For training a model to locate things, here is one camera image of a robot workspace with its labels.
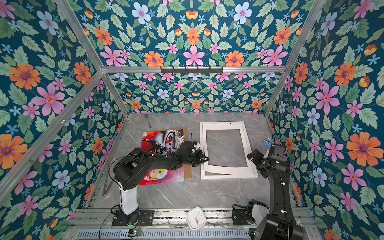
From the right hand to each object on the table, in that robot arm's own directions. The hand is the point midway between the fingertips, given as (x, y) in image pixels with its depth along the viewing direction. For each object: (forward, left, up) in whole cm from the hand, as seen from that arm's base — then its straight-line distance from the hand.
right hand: (253, 159), depth 81 cm
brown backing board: (-2, +37, -12) cm, 39 cm away
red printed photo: (+20, +56, -12) cm, 61 cm away
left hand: (+4, +23, -3) cm, 23 cm away
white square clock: (-27, +32, -9) cm, 42 cm away
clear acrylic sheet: (+17, +12, -14) cm, 25 cm away
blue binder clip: (+18, -16, -11) cm, 27 cm away
